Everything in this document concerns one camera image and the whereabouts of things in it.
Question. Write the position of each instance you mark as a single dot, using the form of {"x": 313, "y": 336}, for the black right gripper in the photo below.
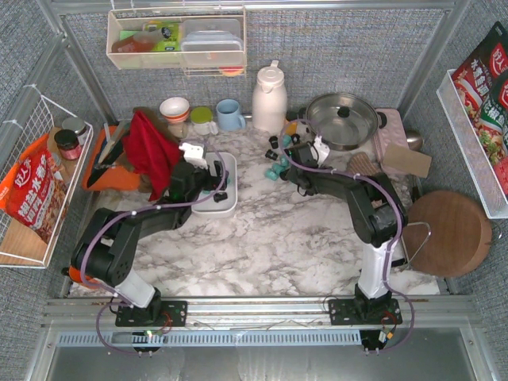
{"x": 288, "y": 159}

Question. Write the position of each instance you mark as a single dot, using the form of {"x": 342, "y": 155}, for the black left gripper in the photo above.
{"x": 214, "y": 178}

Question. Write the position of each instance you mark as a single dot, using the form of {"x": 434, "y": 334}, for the white storage basket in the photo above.
{"x": 226, "y": 207}

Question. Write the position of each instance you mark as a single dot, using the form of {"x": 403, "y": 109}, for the pink striped cloth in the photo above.
{"x": 360, "y": 164}

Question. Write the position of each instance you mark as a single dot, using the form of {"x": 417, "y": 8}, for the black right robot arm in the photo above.
{"x": 377, "y": 215}

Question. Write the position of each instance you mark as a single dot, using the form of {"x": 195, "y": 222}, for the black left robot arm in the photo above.
{"x": 105, "y": 252}

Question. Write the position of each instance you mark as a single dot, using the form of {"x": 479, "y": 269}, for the red cloth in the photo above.
{"x": 152, "y": 150}

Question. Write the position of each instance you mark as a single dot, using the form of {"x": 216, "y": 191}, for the green lid cup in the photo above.
{"x": 203, "y": 122}

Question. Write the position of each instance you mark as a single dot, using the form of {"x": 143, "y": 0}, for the stainless steel pan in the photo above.
{"x": 343, "y": 121}

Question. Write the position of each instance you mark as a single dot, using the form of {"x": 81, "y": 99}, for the white orange bowl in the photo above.
{"x": 175, "y": 110}

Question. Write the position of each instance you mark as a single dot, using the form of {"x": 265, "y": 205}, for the blue mug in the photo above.
{"x": 229, "y": 116}

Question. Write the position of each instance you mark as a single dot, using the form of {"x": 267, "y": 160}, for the white thermos jug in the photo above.
{"x": 269, "y": 99}

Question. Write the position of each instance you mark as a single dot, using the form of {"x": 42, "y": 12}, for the brown sponge pad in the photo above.
{"x": 407, "y": 161}

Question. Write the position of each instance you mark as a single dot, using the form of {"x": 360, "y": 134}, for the pink tray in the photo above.
{"x": 390, "y": 131}

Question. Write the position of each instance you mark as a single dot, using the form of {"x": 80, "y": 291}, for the dark lid jar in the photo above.
{"x": 68, "y": 144}

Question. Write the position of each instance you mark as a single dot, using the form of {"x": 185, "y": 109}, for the clear plastic container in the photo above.
{"x": 214, "y": 42}

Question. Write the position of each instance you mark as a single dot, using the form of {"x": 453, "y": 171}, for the round wooden cutting board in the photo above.
{"x": 448, "y": 234}

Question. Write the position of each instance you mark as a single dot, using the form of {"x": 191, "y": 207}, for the orange cup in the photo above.
{"x": 75, "y": 276}

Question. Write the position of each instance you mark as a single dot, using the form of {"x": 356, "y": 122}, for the red snack bag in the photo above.
{"x": 31, "y": 193}

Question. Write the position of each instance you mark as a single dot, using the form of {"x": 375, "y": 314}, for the red seasoning packets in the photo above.
{"x": 481, "y": 83}

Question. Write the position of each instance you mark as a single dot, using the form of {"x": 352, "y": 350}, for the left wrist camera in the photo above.
{"x": 194, "y": 154}

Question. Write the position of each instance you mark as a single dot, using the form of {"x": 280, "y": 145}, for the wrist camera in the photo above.
{"x": 194, "y": 154}
{"x": 320, "y": 150}

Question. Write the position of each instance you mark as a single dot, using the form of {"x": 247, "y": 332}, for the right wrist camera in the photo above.
{"x": 320, "y": 150}

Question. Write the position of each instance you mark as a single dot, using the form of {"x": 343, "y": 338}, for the white wall shelf basket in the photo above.
{"x": 123, "y": 24}

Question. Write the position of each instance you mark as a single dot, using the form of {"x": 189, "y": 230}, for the white wire basket left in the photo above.
{"x": 20, "y": 246}

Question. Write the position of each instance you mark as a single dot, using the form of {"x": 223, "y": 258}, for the white wire basket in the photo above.
{"x": 483, "y": 176}
{"x": 20, "y": 246}

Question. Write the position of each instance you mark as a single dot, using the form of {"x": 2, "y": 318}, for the white wire basket right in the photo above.
{"x": 483, "y": 176}

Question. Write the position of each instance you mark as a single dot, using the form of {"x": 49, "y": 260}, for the metal rail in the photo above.
{"x": 268, "y": 313}

